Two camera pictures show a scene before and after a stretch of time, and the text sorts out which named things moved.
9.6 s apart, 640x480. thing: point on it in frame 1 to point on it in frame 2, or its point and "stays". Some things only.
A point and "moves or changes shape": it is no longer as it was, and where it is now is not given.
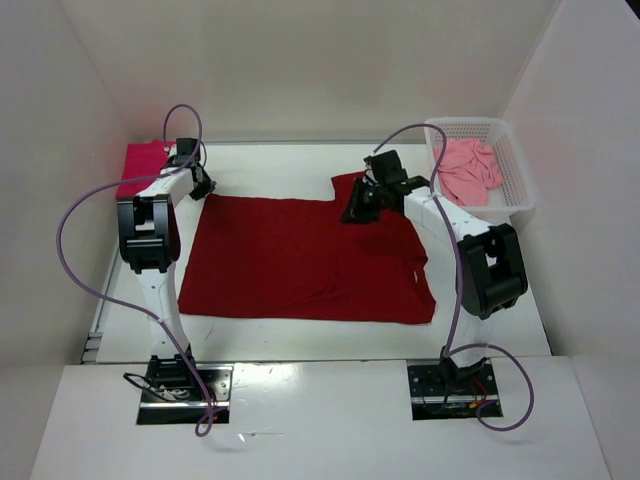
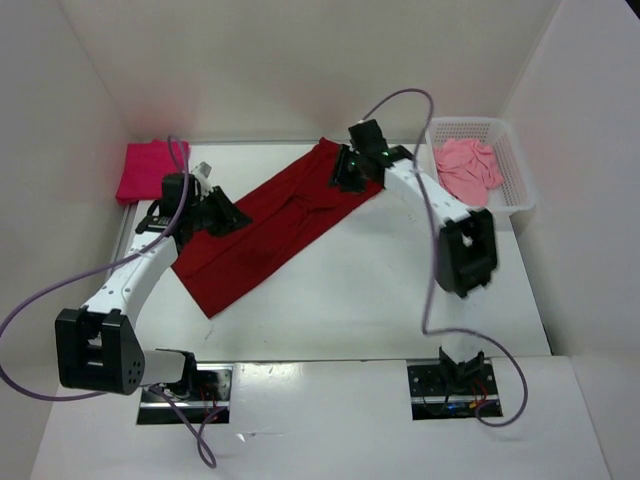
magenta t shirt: (142, 160) stays
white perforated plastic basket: (483, 172) stays
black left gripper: (206, 187) to (230, 216)
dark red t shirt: (294, 260) moves or changes shape
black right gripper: (355, 211) to (339, 176)
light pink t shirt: (468, 170) stays
